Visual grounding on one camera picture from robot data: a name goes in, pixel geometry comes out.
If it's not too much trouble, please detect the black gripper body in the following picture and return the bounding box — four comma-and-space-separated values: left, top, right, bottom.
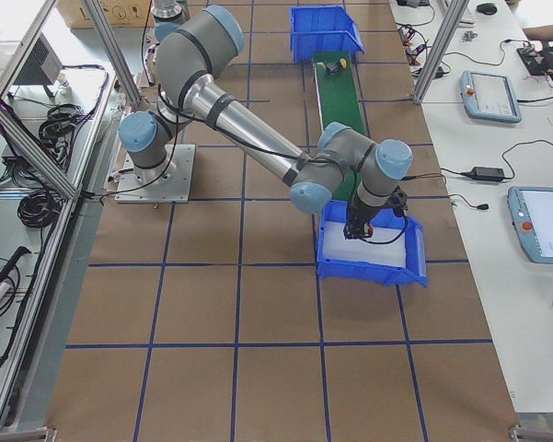
344, 197, 386, 239

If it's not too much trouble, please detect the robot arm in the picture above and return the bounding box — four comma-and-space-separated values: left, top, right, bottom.
119, 5, 413, 241

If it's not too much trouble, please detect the white foam pad destination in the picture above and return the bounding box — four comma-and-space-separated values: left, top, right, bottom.
322, 221, 406, 267

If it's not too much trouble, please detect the blue destination bin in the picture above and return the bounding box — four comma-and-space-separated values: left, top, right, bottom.
317, 200, 428, 287

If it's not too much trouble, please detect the green conveyor belt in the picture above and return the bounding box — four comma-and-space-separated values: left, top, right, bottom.
313, 51, 364, 204

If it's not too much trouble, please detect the black power adapter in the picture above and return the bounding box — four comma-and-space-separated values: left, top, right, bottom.
470, 167, 506, 182

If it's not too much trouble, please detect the far teach pendant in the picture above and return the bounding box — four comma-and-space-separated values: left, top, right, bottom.
459, 70, 522, 123

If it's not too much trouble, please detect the teach pendant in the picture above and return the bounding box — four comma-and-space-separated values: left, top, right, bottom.
507, 186, 553, 264
459, 70, 522, 123

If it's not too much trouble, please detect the near teach pendant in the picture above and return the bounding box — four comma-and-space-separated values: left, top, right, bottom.
507, 186, 553, 264

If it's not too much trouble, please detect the blue source bin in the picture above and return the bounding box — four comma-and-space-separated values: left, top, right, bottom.
289, 6, 364, 63

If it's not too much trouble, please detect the black computer mouse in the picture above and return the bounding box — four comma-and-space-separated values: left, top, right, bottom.
476, 2, 498, 16

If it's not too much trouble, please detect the cardboard box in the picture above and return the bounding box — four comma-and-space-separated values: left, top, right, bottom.
55, 0, 150, 29

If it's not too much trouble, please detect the grey control box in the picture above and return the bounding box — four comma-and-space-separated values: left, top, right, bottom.
14, 33, 63, 86

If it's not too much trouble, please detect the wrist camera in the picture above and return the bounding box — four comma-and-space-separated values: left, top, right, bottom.
388, 186, 408, 217

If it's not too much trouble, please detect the red black wire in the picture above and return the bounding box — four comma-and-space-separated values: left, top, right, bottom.
402, 172, 447, 183

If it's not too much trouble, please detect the aluminium frame post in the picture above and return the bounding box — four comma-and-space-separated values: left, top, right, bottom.
412, 0, 468, 104

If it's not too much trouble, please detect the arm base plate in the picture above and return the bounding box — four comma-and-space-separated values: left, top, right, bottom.
113, 144, 196, 204

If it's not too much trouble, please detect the black coiled cable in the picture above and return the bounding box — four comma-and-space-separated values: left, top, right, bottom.
17, 191, 59, 229

